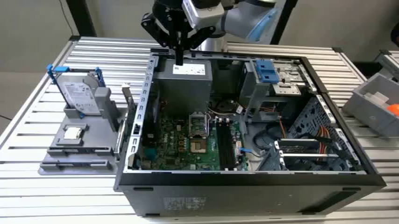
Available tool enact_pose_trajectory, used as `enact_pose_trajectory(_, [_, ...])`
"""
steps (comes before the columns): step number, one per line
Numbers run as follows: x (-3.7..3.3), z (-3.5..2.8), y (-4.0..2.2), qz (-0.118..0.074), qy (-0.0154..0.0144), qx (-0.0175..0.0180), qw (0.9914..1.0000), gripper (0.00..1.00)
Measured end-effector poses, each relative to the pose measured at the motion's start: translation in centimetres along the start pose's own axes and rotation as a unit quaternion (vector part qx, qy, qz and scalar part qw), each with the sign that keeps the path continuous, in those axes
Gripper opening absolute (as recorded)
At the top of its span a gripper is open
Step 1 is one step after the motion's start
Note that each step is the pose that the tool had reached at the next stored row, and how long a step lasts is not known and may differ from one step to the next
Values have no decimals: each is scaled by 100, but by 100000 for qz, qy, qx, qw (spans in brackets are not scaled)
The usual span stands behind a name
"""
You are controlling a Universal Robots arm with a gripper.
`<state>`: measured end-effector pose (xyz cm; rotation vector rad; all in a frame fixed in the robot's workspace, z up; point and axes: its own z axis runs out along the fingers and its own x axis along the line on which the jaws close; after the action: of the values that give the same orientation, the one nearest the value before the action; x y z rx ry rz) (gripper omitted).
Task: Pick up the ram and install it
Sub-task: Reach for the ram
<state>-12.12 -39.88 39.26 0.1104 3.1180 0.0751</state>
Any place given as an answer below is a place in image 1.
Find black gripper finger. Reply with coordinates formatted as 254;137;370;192
141;13;181;66
179;26;217;66

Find grey power supply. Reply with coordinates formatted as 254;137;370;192
154;58;214;119

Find blue drive latch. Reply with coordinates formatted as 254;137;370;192
254;60;277;84

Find round black speaker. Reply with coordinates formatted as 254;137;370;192
217;99;239;114

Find silver optical drive cage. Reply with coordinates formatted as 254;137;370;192
239;59;313;122

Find graphics card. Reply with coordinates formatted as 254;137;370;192
114;81;141;162

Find hard disk in blue carrier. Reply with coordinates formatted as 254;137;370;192
47;64;106;119

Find metal socket cover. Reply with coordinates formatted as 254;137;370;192
189;112;210;138

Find CPU socket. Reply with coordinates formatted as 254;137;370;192
190;137;210;154

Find grey parts rack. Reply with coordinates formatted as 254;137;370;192
38;87;138;175

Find silver CPU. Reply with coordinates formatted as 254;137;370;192
65;127;85;140

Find green motherboard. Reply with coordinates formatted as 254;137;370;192
139;116;250;171

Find metal disk bay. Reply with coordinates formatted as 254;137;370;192
257;137;357;172

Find small aluminium slat table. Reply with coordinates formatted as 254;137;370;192
373;49;399;81

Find seated person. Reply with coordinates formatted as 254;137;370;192
390;22;399;49

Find white box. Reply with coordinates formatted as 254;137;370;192
363;91;390;105

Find grey plastic bin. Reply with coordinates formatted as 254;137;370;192
342;72;399;138

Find orange ball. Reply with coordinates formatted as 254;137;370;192
385;104;399;117

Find black PC case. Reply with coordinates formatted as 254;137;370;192
113;48;387;217

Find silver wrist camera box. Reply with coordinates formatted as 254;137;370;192
182;0;226;30

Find black frame post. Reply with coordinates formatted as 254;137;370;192
66;0;98;37
270;0;299;45

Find black data cable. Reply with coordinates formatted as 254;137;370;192
253;129;282;152

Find orange yellow power wires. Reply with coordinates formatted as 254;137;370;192
314;125;331;161

